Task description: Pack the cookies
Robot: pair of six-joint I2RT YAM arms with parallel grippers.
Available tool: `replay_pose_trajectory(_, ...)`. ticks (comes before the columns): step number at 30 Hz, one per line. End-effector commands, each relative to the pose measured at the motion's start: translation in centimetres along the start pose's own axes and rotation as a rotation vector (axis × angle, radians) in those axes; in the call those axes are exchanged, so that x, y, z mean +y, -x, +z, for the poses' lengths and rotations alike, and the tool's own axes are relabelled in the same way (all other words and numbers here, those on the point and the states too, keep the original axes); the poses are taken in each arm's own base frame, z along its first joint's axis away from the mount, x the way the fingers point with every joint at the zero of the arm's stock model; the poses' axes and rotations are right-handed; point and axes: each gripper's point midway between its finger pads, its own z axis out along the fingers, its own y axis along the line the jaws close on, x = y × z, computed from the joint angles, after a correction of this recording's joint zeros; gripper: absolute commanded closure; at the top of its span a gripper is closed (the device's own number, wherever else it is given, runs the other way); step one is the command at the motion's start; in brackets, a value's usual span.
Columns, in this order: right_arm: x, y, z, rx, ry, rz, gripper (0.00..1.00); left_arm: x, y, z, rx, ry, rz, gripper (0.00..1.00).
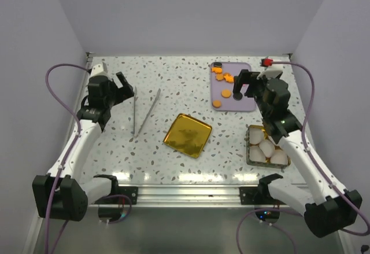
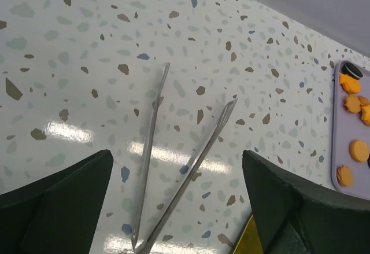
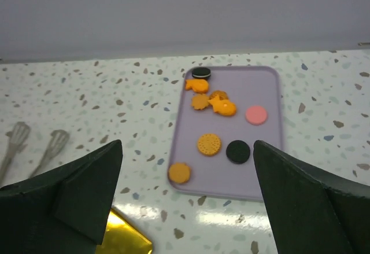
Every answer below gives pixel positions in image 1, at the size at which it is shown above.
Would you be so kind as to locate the gold tin lid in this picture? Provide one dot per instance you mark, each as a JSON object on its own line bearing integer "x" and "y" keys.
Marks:
{"x": 188, "y": 135}

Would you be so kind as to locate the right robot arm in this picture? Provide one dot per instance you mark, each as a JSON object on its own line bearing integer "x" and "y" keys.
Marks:
{"x": 328, "y": 206}

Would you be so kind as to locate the aluminium front rail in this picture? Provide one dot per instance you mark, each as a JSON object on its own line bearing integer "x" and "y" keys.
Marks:
{"x": 195, "y": 196}

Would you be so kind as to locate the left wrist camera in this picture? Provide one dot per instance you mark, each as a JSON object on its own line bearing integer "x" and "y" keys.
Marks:
{"x": 99, "y": 70}

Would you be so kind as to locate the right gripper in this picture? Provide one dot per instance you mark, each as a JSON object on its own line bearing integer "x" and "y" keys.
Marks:
{"x": 245, "y": 77}

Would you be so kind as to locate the orange flower cookie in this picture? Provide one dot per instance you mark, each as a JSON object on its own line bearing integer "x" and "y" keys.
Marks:
{"x": 217, "y": 70}
{"x": 219, "y": 76}

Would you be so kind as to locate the orange star cookie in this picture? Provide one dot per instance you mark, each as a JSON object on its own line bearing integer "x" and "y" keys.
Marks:
{"x": 228, "y": 78}

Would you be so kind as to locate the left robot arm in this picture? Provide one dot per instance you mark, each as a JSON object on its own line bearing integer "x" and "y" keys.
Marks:
{"x": 58, "y": 194}

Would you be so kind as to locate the purple tray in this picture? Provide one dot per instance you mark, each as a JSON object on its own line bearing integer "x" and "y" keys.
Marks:
{"x": 221, "y": 86}

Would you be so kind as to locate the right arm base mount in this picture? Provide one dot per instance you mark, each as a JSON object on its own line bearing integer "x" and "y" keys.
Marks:
{"x": 259, "y": 195}

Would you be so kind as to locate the white paper cup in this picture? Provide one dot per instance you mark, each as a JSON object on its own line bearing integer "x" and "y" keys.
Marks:
{"x": 279, "y": 157}
{"x": 267, "y": 147}
{"x": 256, "y": 136}
{"x": 256, "y": 155}

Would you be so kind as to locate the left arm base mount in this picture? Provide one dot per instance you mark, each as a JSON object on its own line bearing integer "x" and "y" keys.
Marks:
{"x": 117, "y": 194}

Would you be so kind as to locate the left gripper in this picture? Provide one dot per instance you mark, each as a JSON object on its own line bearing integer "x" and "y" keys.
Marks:
{"x": 123, "y": 93}

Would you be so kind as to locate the green cookie tin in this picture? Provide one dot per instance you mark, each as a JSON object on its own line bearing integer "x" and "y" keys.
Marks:
{"x": 267, "y": 163}

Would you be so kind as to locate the orange flower cookie lower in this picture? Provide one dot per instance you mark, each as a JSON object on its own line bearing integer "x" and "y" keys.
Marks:
{"x": 219, "y": 76}

